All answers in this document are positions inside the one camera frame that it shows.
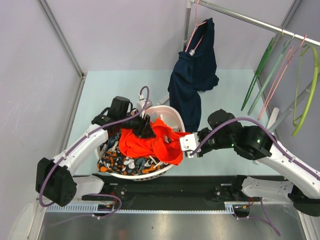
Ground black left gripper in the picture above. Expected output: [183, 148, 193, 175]
[119, 109, 156, 139]

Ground orange mesh shorts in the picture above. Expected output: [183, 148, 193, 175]
[119, 119, 188, 166]

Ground dark green hanger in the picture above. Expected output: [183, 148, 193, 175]
[241, 37, 275, 111]

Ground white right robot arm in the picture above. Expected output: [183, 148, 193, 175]
[193, 109, 320, 217]

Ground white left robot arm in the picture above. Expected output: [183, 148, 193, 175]
[35, 96, 152, 207]

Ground orange camouflage shorts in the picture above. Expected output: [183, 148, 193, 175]
[97, 146, 169, 176]

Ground navy blue shorts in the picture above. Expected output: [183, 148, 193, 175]
[167, 18, 219, 132]

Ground lime green hanger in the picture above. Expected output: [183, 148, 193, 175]
[291, 44, 320, 137]

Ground pink hanger on right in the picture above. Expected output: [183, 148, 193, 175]
[257, 34, 308, 120]

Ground pale green hanger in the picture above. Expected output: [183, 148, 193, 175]
[241, 37, 292, 116]

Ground white plastic laundry basket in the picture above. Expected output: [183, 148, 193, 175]
[96, 105, 187, 181]

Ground white rack foot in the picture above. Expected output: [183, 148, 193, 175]
[266, 107, 280, 129]

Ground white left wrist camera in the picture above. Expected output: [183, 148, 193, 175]
[136, 94, 153, 118]

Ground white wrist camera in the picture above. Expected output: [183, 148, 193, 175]
[136, 94, 153, 118]
[179, 132, 201, 158]

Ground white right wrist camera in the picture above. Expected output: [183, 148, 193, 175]
[179, 132, 201, 158]

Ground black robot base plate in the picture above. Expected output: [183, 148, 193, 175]
[93, 173, 250, 202]

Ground white slotted cable duct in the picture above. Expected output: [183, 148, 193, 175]
[46, 202, 243, 215]

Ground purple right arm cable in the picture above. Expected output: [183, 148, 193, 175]
[187, 117, 320, 181]

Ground pink wire hanger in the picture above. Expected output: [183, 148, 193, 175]
[183, 0, 208, 56]

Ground metal clothes rack rail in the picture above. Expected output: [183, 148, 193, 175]
[186, 0, 320, 48]

